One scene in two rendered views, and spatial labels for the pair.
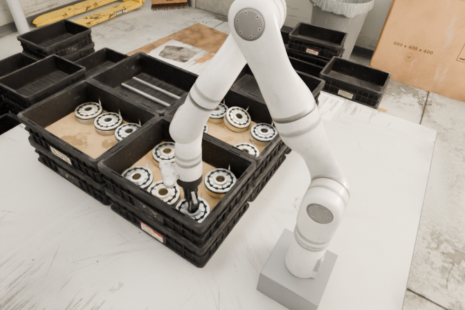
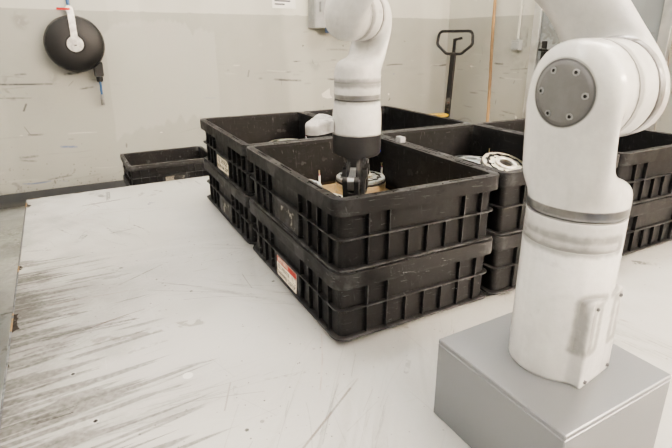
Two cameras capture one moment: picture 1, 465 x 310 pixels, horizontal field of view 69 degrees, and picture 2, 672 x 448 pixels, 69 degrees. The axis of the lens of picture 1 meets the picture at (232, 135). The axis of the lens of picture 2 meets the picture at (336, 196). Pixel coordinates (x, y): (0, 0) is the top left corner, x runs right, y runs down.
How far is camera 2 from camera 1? 61 cm
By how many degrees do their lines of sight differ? 37
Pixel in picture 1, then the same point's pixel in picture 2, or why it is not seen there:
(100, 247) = (207, 279)
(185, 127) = not seen: outside the picture
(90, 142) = not seen: hidden behind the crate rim
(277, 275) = (477, 353)
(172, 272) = (286, 335)
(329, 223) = (587, 116)
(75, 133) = not seen: hidden behind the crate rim
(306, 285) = (547, 391)
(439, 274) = not seen: outside the picture
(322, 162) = not seen: outside the picture
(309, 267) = (557, 327)
